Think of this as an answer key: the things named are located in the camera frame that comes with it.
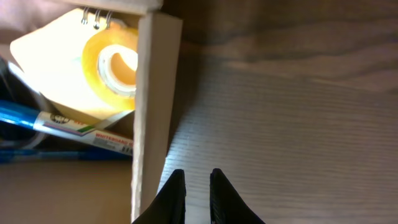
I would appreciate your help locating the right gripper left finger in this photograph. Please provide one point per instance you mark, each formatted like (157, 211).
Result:
(168, 207)

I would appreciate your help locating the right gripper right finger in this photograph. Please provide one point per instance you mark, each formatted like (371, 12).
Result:
(226, 205)

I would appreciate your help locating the cardboard box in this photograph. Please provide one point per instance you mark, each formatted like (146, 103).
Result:
(103, 191)

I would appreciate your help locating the small yellow tape roll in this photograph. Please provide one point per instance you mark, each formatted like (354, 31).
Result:
(109, 62)

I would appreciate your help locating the blue ballpoint pen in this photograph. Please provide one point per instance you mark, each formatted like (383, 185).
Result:
(90, 154)

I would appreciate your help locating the blue and white marker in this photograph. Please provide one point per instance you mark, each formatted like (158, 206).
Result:
(63, 127)

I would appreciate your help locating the yellow sticky note pad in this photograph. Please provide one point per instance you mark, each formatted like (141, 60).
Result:
(51, 58)

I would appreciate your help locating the white tape roll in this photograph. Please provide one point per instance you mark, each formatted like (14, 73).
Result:
(21, 104)

